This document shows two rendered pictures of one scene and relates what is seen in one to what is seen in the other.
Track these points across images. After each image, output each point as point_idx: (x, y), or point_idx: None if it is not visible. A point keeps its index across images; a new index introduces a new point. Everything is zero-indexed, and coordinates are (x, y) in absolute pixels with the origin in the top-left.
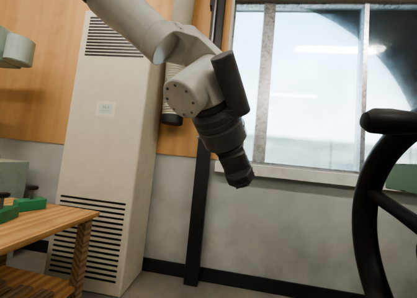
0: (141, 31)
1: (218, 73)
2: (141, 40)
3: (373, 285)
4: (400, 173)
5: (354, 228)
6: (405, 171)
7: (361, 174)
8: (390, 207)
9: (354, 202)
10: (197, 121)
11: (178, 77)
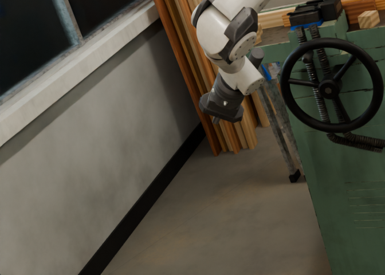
0: (241, 61)
1: (259, 62)
2: (240, 65)
3: (302, 114)
4: (246, 55)
5: (287, 99)
6: (249, 52)
7: (284, 74)
8: (301, 82)
9: (283, 88)
10: (240, 93)
11: (258, 75)
